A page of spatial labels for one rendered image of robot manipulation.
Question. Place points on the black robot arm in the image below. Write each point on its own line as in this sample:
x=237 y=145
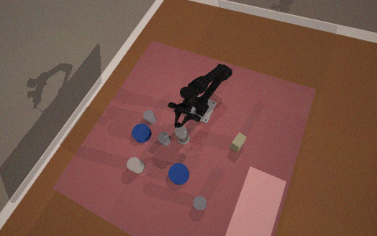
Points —
x=200 y=85

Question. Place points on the blue short cylinder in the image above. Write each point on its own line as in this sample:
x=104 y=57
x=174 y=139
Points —
x=141 y=133
x=178 y=173

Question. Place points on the beige rectangular block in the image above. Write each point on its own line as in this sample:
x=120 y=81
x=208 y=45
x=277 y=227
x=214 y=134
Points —
x=238 y=142

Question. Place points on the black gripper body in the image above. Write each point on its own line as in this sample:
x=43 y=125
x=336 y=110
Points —
x=189 y=115

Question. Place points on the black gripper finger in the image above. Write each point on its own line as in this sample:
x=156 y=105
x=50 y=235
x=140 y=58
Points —
x=184 y=121
x=177 y=116

